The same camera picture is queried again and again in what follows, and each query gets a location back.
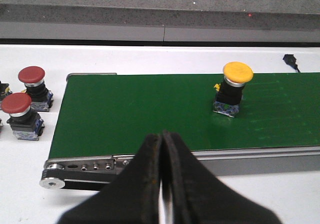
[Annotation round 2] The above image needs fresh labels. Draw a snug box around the red mushroom push button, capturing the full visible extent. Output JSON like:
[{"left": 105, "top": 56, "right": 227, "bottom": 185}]
[
  {"left": 18, "top": 66, "right": 53, "bottom": 112},
  {"left": 1, "top": 92, "right": 45, "bottom": 141}
]

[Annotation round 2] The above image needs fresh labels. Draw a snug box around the green conveyor belt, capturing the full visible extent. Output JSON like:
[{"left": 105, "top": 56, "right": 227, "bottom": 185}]
[{"left": 49, "top": 73, "right": 320, "bottom": 159}]

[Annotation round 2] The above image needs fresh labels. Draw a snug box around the push button contact block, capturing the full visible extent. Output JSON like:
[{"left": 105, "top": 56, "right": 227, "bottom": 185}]
[{"left": 0, "top": 118, "right": 3, "bottom": 134}]

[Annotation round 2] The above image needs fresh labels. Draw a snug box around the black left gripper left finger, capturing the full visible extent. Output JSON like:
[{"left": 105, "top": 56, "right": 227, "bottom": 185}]
[{"left": 58, "top": 134, "right": 162, "bottom": 224}]

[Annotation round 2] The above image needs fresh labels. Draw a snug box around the grey granite slab left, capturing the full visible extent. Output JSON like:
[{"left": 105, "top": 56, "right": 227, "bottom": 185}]
[{"left": 0, "top": 0, "right": 320, "bottom": 31}]

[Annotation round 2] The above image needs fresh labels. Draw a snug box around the black push button body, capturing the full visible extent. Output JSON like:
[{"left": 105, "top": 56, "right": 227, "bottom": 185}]
[{"left": 0, "top": 82, "right": 12, "bottom": 102}]

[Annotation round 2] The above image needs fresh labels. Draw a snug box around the black sensor with cable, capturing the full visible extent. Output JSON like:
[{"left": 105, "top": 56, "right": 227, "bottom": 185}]
[{"left": 282, "top": 54, "right": 300, "bottom": 73}]

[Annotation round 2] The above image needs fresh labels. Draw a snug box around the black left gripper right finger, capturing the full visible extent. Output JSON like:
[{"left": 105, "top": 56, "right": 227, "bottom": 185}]
[{"left": 161, "top": 132, "right": 281, "bottom": 224}]

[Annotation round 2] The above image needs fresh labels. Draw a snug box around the yellow mushroom push button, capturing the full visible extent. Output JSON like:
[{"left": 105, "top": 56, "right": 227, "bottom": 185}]
[{"left": 212, "top": 61, "right": 254, "bottom": 117}]

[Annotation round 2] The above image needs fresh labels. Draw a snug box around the aluminium conveyor frame rail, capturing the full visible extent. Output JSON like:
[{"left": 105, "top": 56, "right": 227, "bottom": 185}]
[{"left": 39, "top": 146, "right": 320, "bottom": 191}]

